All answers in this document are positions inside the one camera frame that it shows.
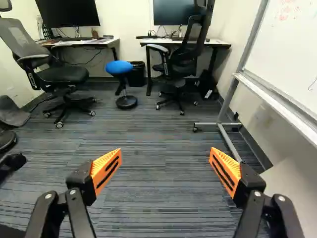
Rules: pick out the black mesh office chair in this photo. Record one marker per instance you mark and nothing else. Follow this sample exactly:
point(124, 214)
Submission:
point(183, 64)

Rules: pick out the black waste bin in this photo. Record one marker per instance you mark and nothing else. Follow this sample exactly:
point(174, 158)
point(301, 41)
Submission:
point(136, 74)

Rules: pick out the rolling whiteboard with metal frame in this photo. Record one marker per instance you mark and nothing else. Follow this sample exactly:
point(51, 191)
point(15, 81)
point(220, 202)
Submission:
point(284, 62)

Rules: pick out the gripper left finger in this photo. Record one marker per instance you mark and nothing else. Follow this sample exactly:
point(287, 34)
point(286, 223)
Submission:
point(81, 179)

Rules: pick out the dark office chair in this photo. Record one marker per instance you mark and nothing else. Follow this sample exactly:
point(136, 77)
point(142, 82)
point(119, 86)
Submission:
point(10, 116)

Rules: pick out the blue round stool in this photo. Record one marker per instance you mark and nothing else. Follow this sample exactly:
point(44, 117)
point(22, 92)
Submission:
point(121, 74)

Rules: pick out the white desk with black legs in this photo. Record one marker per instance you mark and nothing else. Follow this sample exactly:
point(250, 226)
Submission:
point(178, 44)
point(81, 42)

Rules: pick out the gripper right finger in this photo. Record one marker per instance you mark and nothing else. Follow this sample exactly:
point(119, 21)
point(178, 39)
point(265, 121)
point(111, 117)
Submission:
point(247, 179)

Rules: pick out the black bag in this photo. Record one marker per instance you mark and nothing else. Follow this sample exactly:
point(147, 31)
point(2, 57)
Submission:
point(207, 85)

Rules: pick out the black computer monitor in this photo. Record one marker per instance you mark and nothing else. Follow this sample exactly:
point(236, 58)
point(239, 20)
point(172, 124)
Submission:
point(68, 12)
point(171, 12)

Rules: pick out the grey mesh office chair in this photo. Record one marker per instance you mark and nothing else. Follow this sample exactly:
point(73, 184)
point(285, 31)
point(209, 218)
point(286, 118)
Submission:
point(44, 74)

